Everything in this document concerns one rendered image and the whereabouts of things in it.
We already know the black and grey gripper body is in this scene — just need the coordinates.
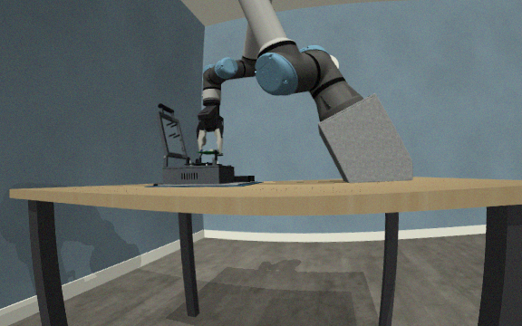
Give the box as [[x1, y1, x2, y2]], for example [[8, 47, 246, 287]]
[[200, 99, 224, 132]]

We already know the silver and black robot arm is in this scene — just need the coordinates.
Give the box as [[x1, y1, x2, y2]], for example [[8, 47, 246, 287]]
[[202, 0, 363, 122]]

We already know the green circuit board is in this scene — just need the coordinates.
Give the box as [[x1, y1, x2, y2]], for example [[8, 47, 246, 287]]
[[197, 149, 215, 155]]

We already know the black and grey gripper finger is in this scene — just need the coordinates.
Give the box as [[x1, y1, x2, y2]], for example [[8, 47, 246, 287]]
[[214, 120, 224, 154], [197, 122, 207, 151]]

